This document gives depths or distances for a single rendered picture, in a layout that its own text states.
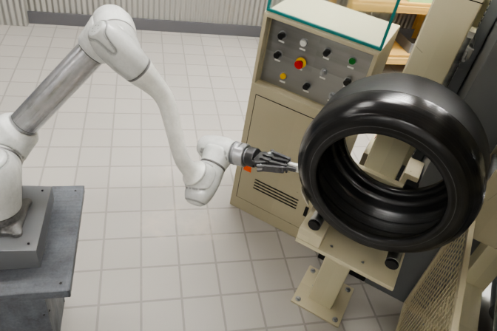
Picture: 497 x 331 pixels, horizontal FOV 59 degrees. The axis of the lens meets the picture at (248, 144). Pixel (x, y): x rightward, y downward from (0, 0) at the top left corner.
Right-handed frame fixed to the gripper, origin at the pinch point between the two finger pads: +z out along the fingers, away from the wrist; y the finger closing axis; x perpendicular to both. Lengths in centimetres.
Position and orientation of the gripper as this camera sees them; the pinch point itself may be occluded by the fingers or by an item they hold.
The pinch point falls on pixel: (297, 168)
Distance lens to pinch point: 157.2
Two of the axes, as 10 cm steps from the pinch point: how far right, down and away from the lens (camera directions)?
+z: 8.8, 2.0, -4.3
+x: 0.6, 8.5, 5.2
